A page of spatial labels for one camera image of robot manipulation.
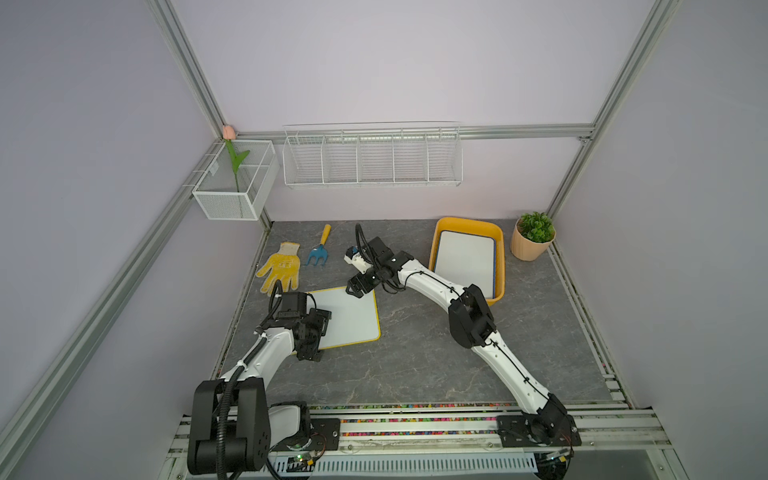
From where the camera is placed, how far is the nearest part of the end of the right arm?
0.79m

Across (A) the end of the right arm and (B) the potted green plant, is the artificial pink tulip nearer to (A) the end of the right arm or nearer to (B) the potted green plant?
(A) the end of the right arm

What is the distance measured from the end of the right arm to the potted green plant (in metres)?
0.47

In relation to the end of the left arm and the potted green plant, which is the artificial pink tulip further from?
the potted green plant

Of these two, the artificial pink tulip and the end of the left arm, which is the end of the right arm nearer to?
the end of the left arm

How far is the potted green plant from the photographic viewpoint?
3.33ft
